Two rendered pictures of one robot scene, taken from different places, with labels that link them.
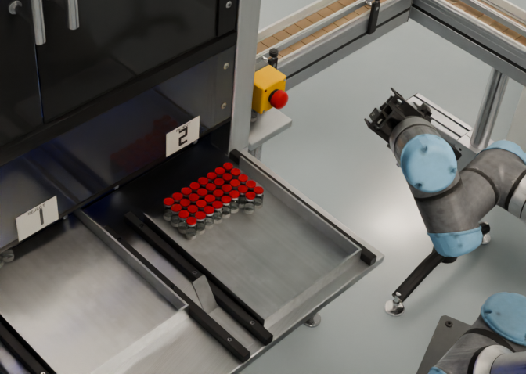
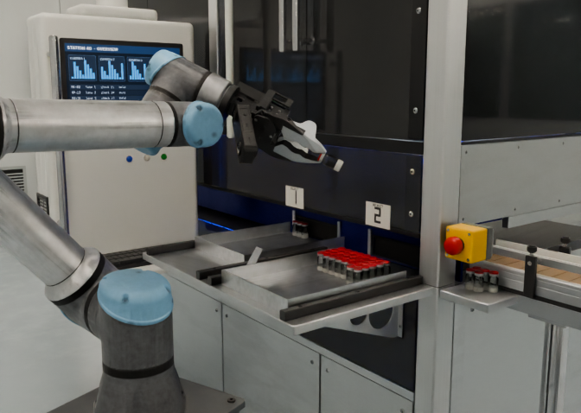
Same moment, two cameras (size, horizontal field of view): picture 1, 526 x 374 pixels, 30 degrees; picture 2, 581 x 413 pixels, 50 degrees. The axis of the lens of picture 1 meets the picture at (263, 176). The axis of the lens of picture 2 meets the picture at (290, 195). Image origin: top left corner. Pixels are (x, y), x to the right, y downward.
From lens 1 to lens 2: 226 cm
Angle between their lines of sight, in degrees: 92
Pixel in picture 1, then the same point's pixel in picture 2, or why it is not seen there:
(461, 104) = not seen: outside the picture
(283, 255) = (297, 292)
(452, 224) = not seen: hidden behind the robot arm
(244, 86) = (430, 209)
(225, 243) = (313, 277)
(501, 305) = (148, 276)
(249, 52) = (433, 173)
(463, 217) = not seen: hidden behind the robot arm
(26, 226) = (289, 196)
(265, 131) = (462, 295)
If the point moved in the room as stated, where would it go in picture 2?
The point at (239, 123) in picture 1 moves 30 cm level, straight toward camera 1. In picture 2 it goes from (426, 249) to (296, 244)
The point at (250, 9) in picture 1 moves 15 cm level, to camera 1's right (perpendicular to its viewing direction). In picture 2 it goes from (433, 126) to (435, 130)
